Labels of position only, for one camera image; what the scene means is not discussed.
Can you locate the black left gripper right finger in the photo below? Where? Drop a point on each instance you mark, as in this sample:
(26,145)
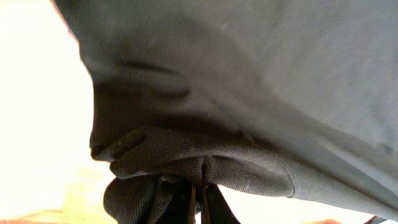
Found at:
(214,208)

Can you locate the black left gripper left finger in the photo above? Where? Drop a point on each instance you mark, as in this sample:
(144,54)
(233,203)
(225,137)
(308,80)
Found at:
(181,209)

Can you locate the black polo shirt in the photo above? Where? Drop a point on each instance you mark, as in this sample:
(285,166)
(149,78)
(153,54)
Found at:
(277,98)

